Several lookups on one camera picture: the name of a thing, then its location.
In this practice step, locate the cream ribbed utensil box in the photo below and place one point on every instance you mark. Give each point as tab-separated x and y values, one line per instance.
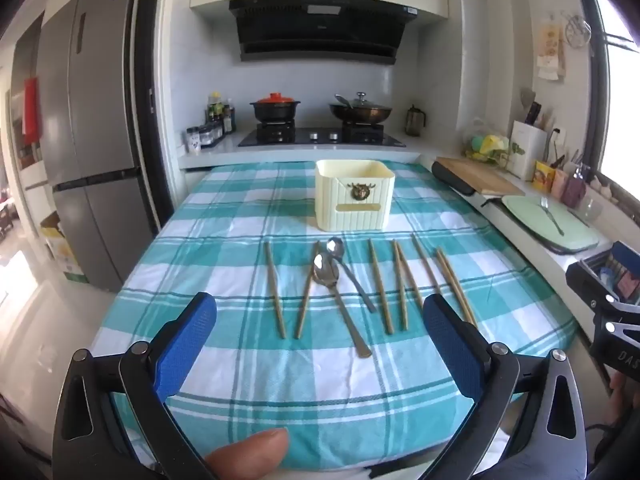
352	195

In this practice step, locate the black range hood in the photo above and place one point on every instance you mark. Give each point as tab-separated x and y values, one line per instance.
320	30

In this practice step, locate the spice jar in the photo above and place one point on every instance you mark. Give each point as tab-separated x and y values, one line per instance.
217	131
193	141
205	136

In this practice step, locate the metal fork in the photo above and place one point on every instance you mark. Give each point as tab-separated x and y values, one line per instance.
551	217

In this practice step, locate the plastic bag with produce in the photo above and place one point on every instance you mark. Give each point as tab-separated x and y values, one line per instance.
487	147

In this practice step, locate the window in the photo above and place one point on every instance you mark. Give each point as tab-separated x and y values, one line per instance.
620	110

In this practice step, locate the wooden chopstick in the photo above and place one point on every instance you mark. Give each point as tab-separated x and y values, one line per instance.
450	280
380	285
457	280
426	265
274	290
410	275
306	295
401	290

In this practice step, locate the red cloth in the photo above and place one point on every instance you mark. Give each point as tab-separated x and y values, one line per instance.
31	110

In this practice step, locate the light green cutting board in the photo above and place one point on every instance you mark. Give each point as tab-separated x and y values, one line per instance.
540	230

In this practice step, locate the pink cup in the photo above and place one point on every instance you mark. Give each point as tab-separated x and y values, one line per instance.
559	185

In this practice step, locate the yellow packet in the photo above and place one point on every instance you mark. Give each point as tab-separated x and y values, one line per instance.
543	176

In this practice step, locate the white knife block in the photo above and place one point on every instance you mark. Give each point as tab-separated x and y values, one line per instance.
526	152

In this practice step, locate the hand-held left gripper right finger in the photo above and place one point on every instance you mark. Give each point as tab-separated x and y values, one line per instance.
450	345

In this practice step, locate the wall socket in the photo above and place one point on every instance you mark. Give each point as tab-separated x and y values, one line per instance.
560	137

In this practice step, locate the dark glass pitcher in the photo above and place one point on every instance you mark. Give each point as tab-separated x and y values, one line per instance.
414	121

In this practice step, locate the grey refrigerator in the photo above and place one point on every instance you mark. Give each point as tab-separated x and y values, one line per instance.
95	110

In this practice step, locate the teal plaid tablecloth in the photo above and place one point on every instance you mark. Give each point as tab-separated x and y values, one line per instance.
280	390

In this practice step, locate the black pot with red lid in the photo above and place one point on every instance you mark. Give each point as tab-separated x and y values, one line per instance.
274	109

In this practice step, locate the cardboard box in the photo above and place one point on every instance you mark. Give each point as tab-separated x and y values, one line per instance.
62	252

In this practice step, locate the black rolled mat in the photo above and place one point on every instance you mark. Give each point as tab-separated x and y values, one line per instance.
452	180

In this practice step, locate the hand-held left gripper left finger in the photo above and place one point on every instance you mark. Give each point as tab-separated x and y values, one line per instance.
185	340

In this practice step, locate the wooden cutting board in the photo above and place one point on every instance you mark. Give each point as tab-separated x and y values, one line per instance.
480	175

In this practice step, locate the black wok with glass lid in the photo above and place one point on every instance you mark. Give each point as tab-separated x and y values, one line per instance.
361	111

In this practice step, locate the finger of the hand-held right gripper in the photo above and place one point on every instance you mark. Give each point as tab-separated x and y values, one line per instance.
590	282
627	257

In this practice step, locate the black gas stove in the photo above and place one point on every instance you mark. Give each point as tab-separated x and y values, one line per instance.
320	136

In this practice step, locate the person's left hand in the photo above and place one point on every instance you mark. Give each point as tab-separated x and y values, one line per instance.
247	452

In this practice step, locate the silver spoon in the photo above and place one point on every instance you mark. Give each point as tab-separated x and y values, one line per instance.
352	280

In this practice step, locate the black tray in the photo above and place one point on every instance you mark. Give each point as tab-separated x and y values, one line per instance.
575	251

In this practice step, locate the wall hanging notes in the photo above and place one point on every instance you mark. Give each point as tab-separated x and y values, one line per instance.
550	50

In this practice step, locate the green-capped condiment bottle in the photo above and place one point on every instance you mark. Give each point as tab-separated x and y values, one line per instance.
215	107

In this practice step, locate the person's right hand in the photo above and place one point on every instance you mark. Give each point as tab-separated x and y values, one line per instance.
620	395

